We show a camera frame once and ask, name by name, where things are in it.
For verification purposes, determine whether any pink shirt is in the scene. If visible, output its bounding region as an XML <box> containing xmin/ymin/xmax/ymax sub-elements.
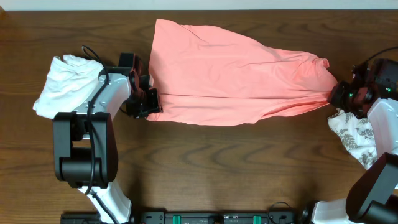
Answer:
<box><xmin>149</xmin><ymin>19</ymin><xmax>336</xmax><ymax>126</ymax></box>

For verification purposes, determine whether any white folded shirt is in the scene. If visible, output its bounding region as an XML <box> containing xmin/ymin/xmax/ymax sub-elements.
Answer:
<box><xmin>33</xmin><ymin>55</ymin><xmax>103</xmax><ymax>119</ymax></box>

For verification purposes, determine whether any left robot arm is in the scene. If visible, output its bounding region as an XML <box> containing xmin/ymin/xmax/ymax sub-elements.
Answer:
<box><xmin>53</xmin><ymin>53</ymin><xmax>162</xmax><ymax>223</ymax></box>

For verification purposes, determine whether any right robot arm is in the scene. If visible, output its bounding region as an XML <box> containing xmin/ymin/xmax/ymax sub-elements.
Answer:
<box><xmin>302</xmin><ymin>58</ymin><xmax>397</xmax><ymax>224</ymax></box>

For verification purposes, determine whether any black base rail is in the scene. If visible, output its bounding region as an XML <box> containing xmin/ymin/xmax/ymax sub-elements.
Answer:
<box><xmin>60</xmin><ymin>210</ymin><xmax>312</xmax><ymax>224</ymax></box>

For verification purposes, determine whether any white fern print shirt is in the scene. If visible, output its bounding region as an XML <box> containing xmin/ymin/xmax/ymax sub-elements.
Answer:
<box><xmin>327</xmin><ymin>108</ymin><xmax>377</xmax><ymax>170</ymax></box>

